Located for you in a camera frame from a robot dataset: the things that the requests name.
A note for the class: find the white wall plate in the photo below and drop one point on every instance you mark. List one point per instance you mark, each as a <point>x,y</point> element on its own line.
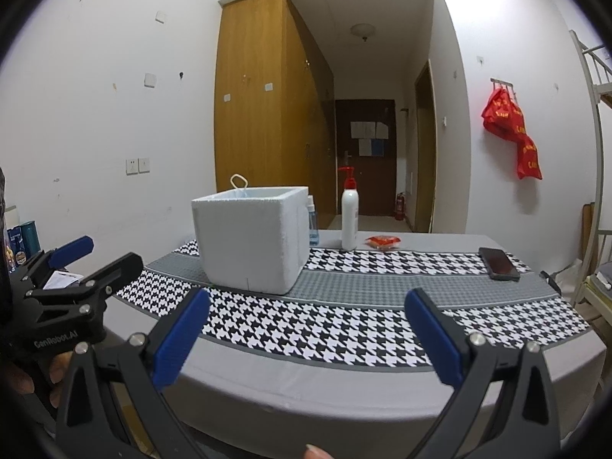
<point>161,16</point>
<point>150,80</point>

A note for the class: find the wooden side door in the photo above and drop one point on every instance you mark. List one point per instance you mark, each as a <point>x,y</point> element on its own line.
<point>424,162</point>

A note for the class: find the person's left hand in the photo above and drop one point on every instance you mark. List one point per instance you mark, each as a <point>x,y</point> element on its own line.
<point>60,373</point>

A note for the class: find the white paper slip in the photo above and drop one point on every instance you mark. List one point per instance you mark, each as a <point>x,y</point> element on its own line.
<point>62,279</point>

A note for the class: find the wooden board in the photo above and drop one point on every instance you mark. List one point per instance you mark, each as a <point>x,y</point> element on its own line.
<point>587,229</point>

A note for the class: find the red fire extinguisher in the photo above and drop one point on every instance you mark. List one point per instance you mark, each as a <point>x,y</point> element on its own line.
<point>400,206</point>

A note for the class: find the red printed bag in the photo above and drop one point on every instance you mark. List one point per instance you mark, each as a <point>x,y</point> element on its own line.
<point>529,158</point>
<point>502,114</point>

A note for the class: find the round ceiling lamp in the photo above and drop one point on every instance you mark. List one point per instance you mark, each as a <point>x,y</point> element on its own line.
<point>362,30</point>

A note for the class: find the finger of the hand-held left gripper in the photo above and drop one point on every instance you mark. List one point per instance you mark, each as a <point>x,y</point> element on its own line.
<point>114,267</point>
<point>71,248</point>

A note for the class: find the white foam box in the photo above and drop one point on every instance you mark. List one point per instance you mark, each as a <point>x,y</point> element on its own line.
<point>239,248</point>

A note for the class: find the dark brown entry door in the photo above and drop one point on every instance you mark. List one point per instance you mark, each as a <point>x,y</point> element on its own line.
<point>368,181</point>

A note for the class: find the white and blue paper notice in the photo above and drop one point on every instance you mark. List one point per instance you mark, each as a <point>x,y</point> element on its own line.
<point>371,147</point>

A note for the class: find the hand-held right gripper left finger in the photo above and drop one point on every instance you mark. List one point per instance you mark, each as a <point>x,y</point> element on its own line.
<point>184,339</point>

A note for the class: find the grey houndstooth tablecloth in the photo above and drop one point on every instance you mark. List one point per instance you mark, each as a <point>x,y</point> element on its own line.
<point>334,344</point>

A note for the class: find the white wall socket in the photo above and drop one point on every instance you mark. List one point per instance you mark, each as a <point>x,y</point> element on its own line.
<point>144,165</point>
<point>132,166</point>

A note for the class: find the person's right hand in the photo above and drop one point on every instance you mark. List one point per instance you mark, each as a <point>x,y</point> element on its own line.
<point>318,453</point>

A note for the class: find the white metal bunk bed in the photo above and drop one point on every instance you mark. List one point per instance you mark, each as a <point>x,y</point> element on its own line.
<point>600,129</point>

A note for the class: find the white pump bottle red top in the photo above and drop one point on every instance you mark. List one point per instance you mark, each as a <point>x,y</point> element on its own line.
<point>349,220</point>

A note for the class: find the red snack packet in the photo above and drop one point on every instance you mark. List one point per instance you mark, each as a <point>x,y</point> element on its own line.
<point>382,242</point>

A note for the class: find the small clear spray bottle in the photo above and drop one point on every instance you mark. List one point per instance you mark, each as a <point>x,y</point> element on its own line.
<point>313,229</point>

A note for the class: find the blue toiletry bottle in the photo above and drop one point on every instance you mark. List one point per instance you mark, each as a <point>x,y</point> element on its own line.
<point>30,239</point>
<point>15,246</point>

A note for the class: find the black smartphone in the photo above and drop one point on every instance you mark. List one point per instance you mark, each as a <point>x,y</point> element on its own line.
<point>499,264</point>

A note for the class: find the metal wall hook rack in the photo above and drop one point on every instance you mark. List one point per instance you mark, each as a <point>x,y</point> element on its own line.
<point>502,83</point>

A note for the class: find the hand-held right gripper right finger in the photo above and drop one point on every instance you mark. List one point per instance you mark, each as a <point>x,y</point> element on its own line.
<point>432,339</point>

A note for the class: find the wooden wardrobe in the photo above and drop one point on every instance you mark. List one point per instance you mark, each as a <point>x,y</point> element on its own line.
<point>253,105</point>

